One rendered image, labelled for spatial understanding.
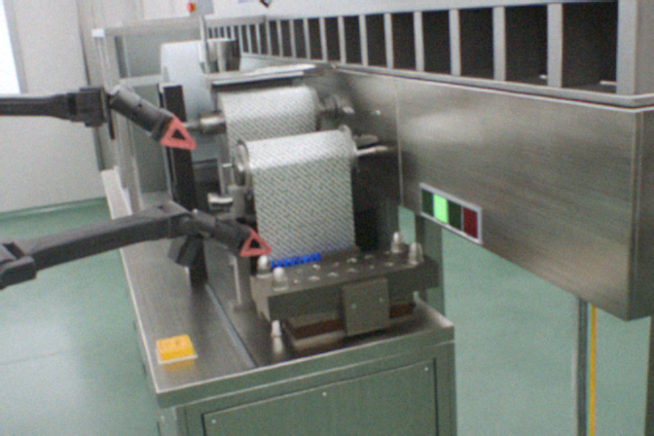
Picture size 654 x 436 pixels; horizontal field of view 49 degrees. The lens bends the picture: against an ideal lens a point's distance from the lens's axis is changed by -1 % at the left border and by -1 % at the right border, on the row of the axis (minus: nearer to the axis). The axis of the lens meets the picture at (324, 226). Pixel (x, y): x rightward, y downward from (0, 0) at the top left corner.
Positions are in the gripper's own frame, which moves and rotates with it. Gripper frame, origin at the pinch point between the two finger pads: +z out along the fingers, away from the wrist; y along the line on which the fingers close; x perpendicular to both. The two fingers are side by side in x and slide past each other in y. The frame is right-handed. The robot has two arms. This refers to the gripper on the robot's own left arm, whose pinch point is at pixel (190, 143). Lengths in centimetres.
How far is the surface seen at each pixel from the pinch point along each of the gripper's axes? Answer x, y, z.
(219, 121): 8.0, -20.7, 7.1
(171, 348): -38.5, 20.3, 16.6
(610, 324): 30, -108, 242
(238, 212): -7.7, 0.2, 18.7
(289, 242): -7.0, 7.2, 31.0
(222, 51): 27, -64, 5
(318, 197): 5.8, 7.1, 30.9
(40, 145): -101, -547, -13
